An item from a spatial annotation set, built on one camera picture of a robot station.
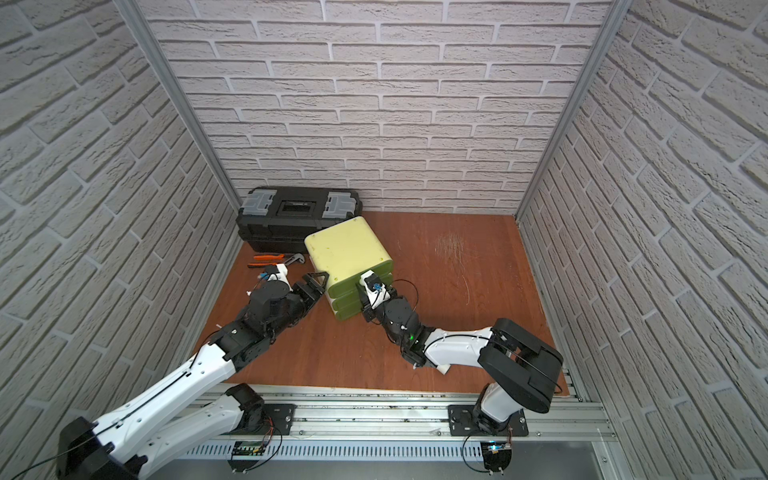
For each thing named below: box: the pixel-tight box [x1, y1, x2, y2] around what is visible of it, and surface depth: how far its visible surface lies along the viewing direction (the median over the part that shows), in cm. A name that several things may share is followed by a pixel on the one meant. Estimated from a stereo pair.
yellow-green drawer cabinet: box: [304, 216, 394, 321], surface depth 83 cm
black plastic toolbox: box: [236, 186, 363, 254], surface depth 100 cm
